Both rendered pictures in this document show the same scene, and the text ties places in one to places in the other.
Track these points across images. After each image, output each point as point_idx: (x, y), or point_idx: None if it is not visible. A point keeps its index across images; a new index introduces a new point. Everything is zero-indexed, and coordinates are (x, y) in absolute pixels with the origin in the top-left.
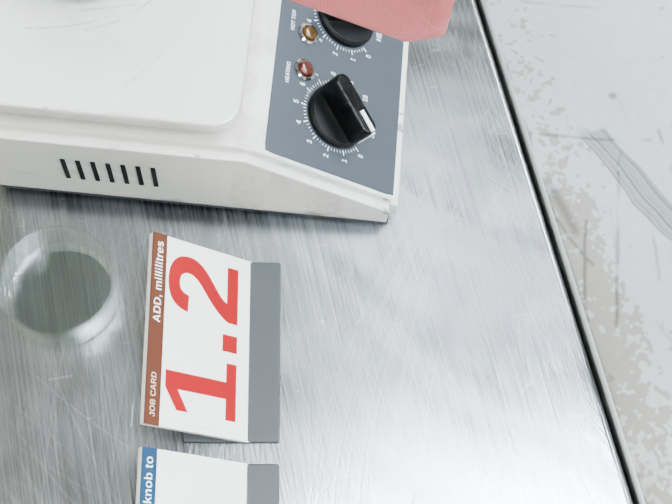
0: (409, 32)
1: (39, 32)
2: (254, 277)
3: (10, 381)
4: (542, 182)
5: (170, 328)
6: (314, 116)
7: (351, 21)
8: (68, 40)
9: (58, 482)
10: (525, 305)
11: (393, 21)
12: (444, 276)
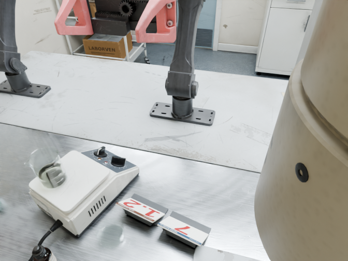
0: (174, 39)
1: (63, 193)
2: (133, 198)
3: (122, 255)
4: (148, 149)
5: (136, 210)
6: (115, 164)
7: (169, 41)
8: (70, 189)
9: (151, 255)
10: (167, 161)
11: (172, 38)
12: (154, 170)
